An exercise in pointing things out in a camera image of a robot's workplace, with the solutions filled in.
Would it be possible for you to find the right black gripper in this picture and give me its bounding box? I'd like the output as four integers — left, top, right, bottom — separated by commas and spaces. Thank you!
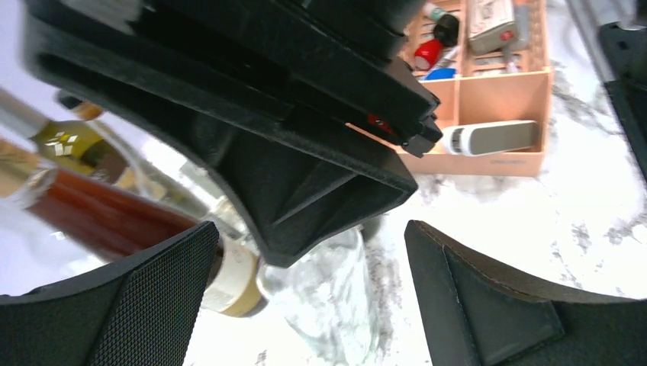
24, 1, 442, 267

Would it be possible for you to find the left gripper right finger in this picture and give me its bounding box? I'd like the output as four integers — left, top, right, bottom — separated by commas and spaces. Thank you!
404, 220, 646, 365

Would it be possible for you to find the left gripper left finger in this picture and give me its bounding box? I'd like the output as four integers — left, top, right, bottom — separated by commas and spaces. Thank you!
1, 222, 219, 365

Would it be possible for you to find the amber bottle gold cap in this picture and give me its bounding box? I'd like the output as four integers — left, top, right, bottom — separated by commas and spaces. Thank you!
1, 140, 266, 317

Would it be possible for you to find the clear glass wine bottle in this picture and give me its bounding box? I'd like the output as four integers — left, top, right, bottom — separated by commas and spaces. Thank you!
55, 90, 248, 239

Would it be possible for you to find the green wine bottle tan label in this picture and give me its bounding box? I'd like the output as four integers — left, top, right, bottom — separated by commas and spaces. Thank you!
1, 89, 136, 191

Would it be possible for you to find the red triangular item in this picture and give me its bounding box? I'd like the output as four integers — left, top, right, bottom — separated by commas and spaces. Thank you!
414, 39, 444, 71

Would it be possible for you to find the white grey device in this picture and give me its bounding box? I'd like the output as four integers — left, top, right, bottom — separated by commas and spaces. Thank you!
440, 120, 540, 157

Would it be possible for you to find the orange plastic desk organizer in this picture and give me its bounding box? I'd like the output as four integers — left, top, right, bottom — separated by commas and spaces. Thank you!
349, 0, 555, 178

